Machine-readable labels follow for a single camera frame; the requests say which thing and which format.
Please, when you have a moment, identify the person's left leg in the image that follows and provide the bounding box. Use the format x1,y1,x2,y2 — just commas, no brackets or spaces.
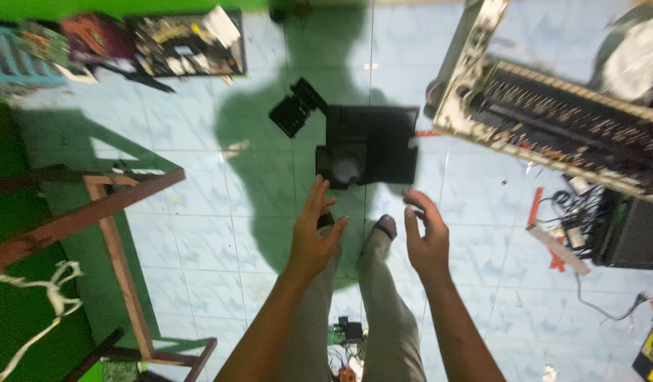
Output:
278,241,344,382

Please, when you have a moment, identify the person's leg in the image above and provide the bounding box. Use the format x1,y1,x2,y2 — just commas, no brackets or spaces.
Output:
356,228,428,382
278,241,344,382

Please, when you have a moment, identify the maroon cloth bundle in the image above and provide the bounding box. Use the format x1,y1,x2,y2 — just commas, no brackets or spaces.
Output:
60,14,137,65

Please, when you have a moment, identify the person's right hand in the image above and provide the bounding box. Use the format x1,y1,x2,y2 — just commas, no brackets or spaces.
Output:
402,188,451,285

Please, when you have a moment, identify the grey cable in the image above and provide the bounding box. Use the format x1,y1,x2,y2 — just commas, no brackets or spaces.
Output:
573,273,653,323

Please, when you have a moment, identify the person's right leg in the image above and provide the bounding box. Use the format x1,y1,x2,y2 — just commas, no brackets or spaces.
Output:
356,228,428,382

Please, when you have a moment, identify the person's left hand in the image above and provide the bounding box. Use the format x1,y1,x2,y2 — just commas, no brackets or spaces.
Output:
284,175,351,284

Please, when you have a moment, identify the black plastic device housing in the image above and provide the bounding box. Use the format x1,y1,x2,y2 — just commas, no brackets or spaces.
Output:
315,104,421,191

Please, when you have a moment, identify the black tray of electronic parts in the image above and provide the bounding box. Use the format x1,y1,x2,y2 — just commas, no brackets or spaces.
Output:
126,6,248,79

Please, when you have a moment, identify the black cable tangle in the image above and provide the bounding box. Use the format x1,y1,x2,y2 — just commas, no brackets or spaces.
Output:
544,186,606,250

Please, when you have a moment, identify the red plastic strip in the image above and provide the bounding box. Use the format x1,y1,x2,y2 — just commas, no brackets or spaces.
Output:
527,186,545,227

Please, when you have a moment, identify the large open electronics chassis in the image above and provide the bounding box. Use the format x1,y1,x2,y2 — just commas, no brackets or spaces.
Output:
425,0,653,209

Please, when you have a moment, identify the black vented plastic panel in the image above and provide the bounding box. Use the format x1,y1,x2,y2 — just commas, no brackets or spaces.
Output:
268,77,328,139

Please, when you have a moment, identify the blue plastic crate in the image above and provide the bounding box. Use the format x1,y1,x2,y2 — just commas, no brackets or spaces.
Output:
0,22,70,88

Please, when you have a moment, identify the white cloth strip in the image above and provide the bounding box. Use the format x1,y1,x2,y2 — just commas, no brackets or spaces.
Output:
0,259,85,382

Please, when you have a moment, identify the grey and white bundle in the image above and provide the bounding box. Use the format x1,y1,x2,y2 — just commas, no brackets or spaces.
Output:
589,4,653,109

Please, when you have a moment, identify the brown wooden frame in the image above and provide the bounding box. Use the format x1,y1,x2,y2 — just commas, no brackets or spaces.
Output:
0,166,219,382

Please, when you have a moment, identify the black speaker box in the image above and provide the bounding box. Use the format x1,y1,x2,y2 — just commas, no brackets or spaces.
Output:
591,190,653,271

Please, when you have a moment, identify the small pile of electronic parts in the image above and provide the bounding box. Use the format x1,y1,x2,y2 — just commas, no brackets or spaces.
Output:
326,315,368,382

